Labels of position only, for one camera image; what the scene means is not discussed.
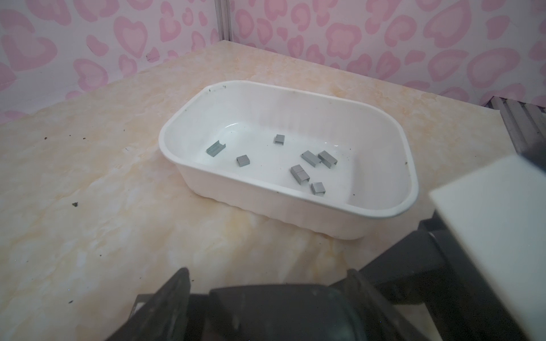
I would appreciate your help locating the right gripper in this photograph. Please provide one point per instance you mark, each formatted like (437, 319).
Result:
(429, 267)

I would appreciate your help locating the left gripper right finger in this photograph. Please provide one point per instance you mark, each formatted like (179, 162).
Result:
(381, 320)

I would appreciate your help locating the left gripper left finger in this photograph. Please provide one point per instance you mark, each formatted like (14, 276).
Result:
(164, 316)

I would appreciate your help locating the black stapler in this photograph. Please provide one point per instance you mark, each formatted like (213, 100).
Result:
(273, 312)

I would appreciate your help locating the grey staple strip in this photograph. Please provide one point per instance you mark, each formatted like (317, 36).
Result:
(327, 159)
(311, 158)
(215, 149)
(299, 174)

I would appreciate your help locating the white plastic tray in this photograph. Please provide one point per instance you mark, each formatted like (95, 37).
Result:
(266, 129)

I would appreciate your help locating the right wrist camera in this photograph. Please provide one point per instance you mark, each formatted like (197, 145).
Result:
(497, 216)

